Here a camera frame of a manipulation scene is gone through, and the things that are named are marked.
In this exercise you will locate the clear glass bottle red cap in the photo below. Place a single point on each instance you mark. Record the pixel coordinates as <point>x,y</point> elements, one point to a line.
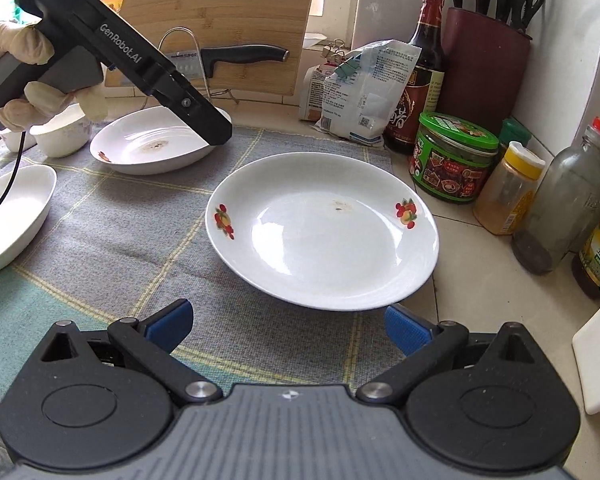
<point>560,205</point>

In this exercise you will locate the white ceramic plate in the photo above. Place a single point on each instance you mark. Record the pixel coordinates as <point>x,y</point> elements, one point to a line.
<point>145,135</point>
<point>25,210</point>
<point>325,240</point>

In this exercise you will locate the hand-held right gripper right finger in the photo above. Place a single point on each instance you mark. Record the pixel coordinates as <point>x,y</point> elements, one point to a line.
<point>405,332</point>

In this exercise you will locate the green-capped bottle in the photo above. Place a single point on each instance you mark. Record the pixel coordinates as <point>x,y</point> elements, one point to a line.
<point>515,134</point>

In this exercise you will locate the grey checked cloth mat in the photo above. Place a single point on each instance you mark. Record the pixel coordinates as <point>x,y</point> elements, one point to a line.
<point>130,240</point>

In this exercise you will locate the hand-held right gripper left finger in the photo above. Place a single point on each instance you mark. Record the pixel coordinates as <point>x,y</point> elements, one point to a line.
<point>172,325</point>

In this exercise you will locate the white plastic bag blue print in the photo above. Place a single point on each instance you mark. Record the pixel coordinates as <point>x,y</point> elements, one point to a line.
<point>365,100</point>

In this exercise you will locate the person's left hand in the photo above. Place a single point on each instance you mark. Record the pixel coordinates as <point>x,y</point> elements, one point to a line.
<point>15,40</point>

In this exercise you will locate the green binder clip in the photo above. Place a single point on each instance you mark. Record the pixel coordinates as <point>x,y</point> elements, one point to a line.
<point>350,66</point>

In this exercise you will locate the dark soy sauce bottle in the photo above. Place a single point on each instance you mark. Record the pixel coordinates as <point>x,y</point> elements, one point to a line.
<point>420,35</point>

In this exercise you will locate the white orange plastic bag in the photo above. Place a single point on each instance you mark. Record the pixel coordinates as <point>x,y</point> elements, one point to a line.
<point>312,95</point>

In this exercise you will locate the yellow-lidded spice jar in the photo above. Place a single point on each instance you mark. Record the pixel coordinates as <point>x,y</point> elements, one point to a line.
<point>507,195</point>

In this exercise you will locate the dark red knife block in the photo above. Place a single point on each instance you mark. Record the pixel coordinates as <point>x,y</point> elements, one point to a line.
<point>485,70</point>

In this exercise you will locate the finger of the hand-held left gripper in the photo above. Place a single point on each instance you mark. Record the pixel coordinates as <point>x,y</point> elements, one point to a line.
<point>205,120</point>

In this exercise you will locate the silver binder clip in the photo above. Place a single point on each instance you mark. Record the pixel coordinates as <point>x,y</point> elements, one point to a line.
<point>334,49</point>

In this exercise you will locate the bamboo cutting board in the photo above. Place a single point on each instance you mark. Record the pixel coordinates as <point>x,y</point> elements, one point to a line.
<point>230,10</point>

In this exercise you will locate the green-lidded sauce jar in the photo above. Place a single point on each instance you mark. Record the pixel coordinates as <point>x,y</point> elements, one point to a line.
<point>455,160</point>

